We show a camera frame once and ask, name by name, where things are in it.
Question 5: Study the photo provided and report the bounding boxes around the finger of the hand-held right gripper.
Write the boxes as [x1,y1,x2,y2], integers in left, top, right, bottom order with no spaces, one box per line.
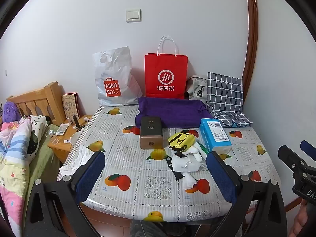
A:
[300,140,316,159]
[278,146,307,176]

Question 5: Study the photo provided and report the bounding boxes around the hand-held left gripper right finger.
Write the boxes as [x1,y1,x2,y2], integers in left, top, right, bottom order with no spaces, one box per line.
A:
[206,151,288,237]

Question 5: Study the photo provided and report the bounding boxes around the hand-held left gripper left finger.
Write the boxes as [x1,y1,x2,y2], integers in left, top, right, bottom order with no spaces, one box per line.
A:
[23,150,106,237]

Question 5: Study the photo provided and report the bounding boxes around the white mesh bag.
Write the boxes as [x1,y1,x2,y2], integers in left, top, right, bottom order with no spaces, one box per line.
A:
[181,170,198,189]

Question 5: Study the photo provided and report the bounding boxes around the white plush toy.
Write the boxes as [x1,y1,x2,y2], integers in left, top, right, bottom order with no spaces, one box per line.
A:
[183,141,208,161]

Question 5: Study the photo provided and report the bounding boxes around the white sponge block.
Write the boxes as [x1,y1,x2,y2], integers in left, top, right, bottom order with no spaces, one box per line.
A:
[171,155,201,172]

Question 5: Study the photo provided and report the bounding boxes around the yellow pouch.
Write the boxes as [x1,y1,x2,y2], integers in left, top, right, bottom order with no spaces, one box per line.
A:
[168,132,197,152]

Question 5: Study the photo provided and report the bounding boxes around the purple towel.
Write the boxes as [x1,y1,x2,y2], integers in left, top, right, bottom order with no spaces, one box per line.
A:
[134,97,214,129]

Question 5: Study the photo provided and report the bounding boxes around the person's right hand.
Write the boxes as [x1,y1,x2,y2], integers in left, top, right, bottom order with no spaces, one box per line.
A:
[289,199,309,237]

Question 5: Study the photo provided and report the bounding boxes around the crumpled white tissue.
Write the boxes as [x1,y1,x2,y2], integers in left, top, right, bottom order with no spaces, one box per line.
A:
[59,144,96,178]

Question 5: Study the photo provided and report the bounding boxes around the wooden nightstand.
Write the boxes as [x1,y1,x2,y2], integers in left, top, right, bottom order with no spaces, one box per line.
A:
[47,115,93,164]

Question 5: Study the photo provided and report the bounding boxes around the white bowl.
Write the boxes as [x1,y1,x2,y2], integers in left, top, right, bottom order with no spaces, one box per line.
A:
[70,131,82,146]

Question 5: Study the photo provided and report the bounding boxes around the blue and white box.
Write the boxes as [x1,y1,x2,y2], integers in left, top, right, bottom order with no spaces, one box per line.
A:
[199,118,232,155]

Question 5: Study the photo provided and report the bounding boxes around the fruit print tablecloth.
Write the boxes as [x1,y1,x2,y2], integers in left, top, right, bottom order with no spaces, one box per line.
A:
[57,105,282,222]

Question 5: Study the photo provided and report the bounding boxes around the green bed sheet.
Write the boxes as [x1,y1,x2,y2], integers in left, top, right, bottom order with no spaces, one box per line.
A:
[25,125,61,203]

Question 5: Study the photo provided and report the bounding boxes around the clear glass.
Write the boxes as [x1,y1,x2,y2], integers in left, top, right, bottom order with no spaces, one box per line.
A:
[46,130,60,145]

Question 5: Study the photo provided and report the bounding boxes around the white black-spotted pillow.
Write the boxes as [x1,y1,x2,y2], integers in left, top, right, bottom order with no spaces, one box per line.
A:
[18,115,51,163]

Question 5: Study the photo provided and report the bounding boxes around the brown patterned book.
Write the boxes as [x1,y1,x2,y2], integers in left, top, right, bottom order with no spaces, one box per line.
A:
[62,92,80,120]

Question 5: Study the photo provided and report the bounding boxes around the dark brown box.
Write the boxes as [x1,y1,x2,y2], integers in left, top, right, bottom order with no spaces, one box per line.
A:
[139,116,164,150]

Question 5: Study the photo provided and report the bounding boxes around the person's dark pants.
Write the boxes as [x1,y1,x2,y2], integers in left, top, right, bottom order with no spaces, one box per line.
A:
[130,219,188,237]

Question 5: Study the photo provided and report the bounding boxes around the colourful printed quilt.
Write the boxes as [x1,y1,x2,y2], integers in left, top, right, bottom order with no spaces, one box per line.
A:
[0,118,33,232]

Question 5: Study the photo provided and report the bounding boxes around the grey checkered fabric bag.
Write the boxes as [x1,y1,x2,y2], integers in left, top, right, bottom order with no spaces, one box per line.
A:
[207,72,254,129]

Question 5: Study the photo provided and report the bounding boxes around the wooden bed headboard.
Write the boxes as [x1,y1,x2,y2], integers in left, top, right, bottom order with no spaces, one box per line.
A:
[6,81,66,126]

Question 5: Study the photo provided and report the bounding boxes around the grey canvas bag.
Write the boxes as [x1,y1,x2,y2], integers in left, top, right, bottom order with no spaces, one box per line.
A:
[185,75,209,102]

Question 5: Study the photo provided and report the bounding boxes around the purple plush toy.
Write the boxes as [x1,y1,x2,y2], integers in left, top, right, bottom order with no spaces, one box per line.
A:
[2,101,22,124]

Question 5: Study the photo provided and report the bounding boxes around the white plastic shopping bag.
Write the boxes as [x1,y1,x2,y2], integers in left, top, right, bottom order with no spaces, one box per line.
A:
[92,46,143,106]

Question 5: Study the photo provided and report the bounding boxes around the red paper shopping bag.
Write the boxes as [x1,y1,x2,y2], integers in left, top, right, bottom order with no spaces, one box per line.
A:
[144,36,188,99]

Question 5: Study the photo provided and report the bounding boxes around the black watch strap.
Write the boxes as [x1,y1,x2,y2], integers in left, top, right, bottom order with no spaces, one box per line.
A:
[165,157,184,181]

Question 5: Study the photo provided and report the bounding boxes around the brown wooden door frame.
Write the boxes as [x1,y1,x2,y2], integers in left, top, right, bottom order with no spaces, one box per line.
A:
[241,0,259,89]

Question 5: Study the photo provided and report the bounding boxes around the white wall light switch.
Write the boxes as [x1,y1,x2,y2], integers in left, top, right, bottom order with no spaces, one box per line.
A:
[126,8,142,23]

